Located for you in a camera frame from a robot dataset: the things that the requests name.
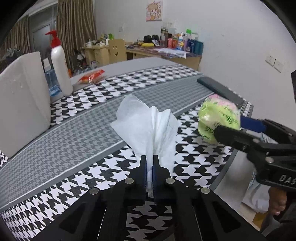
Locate anime girl poster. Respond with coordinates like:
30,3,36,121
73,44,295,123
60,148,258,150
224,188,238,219
146,0,163,22

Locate houndstooth table cloth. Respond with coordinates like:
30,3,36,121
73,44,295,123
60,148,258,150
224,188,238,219
1,65,237,240

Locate person right hand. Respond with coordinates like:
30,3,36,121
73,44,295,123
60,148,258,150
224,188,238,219
268,187,287,216

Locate red snack packet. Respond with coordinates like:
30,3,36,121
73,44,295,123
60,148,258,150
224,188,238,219
78,69,105,84

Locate white foam box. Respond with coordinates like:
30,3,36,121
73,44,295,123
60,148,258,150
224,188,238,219
0,52,51,158

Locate wooden desk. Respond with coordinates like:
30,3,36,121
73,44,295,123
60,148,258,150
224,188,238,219
81,44,202,70

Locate black remote control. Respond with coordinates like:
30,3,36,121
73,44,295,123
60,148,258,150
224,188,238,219
197,77,244,108

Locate white pump lotion bottle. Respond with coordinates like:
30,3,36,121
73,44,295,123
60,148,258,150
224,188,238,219
46,30,73,96

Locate green tissue pack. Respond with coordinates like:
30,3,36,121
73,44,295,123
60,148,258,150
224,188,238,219
198,94,241,144

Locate white paper tissue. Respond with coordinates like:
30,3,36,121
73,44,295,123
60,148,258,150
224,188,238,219
111,95,179,198

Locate wooden smiley chair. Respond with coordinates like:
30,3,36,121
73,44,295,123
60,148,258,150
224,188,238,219
108,39,127,64

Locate brown curtain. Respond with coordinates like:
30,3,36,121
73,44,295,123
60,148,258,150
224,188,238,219
57,0,97,68

